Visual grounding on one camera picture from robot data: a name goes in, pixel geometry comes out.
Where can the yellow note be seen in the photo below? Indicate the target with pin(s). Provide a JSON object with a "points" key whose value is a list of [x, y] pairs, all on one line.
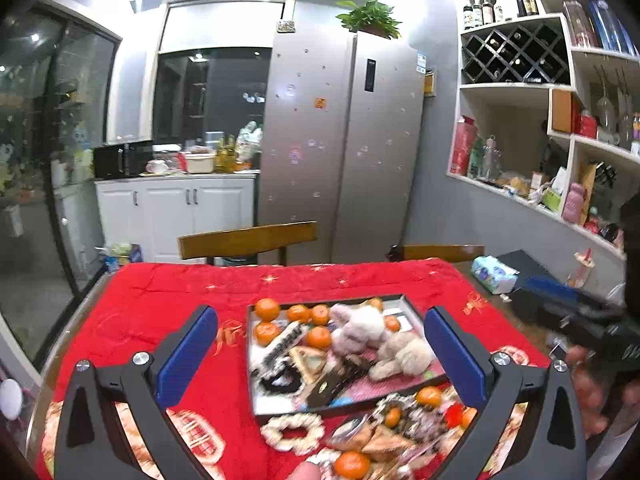
{"points": [[429, 80]]}

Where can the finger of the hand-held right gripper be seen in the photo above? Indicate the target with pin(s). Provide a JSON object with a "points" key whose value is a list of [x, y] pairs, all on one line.
{"points": [[555, 287], [547, 312]]}

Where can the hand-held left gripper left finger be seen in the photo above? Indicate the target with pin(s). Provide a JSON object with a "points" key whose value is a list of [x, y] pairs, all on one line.
{"points": [[187, 360]]}

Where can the person's right forearm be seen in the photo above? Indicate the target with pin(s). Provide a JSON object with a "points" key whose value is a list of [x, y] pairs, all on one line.
{"points": [[620, 440]]}

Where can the orange box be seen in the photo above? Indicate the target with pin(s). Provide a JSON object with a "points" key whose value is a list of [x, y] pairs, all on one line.
{"points": [[562, 110]]}

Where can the person's left hand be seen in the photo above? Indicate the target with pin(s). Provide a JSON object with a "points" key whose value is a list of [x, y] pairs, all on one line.
{"points": [[306, 472]]}

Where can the small red box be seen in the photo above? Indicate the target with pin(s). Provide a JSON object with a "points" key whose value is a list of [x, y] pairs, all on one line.
{"points": [[587, 125]]}

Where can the cluster of yellow bottles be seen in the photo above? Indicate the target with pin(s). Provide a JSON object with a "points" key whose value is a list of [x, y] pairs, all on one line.
{"points": [[226, 152]]}

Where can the white kitchen cabinet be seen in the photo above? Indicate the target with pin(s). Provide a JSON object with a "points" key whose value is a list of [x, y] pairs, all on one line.
{"points": [[165, 210]]}

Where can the wooden chair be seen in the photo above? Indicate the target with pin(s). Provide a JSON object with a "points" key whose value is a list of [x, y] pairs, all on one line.
{"points": [[440, 252], [250, 240]]}

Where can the row of liquor bottles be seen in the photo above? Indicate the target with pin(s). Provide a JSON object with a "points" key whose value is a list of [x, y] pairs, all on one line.
{"points": [[476, 10]]}

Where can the green tissue box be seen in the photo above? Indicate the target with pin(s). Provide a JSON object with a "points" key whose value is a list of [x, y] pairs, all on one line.
{"points": [[552, 199]]}

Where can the black scrunchie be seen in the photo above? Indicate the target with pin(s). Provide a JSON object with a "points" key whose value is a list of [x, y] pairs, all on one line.
{"points": [[280, 386]]}

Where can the glass sliding door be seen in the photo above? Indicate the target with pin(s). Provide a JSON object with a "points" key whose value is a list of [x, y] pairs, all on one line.
{"points": [[50, 160]]}

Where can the pink bottle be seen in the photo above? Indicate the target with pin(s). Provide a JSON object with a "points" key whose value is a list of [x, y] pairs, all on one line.
{"points": [[575, 203]]}

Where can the mandarin orange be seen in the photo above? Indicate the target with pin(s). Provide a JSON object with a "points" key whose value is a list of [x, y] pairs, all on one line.
{"points": [[392, 323], [429, 396], [468, 417], [392, 416], [298, 313], [318, 337], [376, 304], [320, 314], [267, 309], [351, 464], [266, 333]]}

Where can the red quilted table cover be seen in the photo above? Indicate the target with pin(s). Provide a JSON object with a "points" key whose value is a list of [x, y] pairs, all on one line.
{"points": [[175, 290]]}

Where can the white wall shelf unit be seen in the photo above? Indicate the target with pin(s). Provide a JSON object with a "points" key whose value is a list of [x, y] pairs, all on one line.
{"points": [[510, 86]]}

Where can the white round object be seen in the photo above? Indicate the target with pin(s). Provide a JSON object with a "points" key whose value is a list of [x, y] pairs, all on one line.
{"points": [[10, 397]]}

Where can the bag of vegetables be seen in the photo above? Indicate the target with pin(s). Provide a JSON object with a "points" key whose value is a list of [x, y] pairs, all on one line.
{"points": [[120, 256]]}

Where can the silver double-door refrigerator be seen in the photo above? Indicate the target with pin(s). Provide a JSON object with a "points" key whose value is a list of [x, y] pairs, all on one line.
{"points": [[340, 160]]}

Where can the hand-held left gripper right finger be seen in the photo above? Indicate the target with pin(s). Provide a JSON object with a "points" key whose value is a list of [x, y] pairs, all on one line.
{"points": [[455, 360]]}

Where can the person's right hand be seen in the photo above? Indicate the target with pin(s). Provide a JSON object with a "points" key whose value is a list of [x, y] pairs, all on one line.
{"points": [[582, 390]]}

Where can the brown triangular snack packet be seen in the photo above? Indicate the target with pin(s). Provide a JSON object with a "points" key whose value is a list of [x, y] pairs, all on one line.
{"points": [[387, 442], [306, 361]]}

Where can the potted green plant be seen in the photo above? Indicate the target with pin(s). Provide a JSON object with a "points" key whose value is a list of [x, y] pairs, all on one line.
{"points": [[370, 17]]}

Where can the beige fluffy hair clip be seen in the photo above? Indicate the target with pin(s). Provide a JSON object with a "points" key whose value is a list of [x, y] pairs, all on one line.
{"points": [[400, 355]]}

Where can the lilac fluffy hair clip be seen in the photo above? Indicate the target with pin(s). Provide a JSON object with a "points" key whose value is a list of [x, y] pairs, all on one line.
{"points": [[357, 332]]}

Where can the beige plastic basin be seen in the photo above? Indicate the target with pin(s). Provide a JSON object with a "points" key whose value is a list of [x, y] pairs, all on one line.
{"points": [[200, 163]]}

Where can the tall red box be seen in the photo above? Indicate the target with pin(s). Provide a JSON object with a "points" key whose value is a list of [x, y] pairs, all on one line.
{"points": [[462, 145]]}

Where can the dark rectangular packet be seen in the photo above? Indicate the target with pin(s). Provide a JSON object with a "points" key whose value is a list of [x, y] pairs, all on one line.
{"points": [[332, 386]]}

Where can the white cup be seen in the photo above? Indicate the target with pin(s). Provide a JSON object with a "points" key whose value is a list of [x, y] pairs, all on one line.
{"points": [[157, 165]]}

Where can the tissue pack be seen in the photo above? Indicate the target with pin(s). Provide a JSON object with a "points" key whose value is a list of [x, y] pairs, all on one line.
{"points": [[492, 272]]}

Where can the clear plastic bag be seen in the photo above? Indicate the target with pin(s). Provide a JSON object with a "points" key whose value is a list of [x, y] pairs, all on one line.
{"points": [[248, 140]]}

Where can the black rectangular tray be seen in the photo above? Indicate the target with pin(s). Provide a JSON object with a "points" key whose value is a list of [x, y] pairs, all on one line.
{"points": [[252, 360]]}

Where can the small patterned box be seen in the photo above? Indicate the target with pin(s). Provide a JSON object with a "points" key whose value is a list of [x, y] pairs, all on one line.
{"points": [[286, 26]]}

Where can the black flat box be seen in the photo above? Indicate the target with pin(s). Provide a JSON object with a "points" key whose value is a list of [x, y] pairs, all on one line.
{"points": [[520, 262]]}

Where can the black microwave oven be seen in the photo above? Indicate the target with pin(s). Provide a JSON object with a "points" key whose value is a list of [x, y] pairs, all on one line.
{"points": [[120, 160]]}

